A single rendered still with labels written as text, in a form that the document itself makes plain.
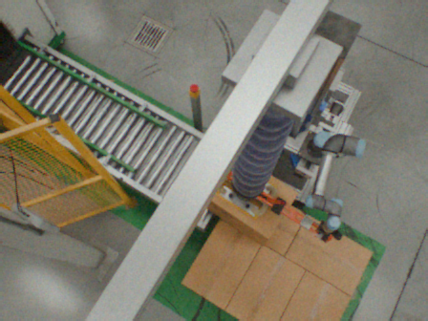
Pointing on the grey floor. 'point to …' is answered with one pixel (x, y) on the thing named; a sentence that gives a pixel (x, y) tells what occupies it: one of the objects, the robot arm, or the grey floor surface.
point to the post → (196, 110)
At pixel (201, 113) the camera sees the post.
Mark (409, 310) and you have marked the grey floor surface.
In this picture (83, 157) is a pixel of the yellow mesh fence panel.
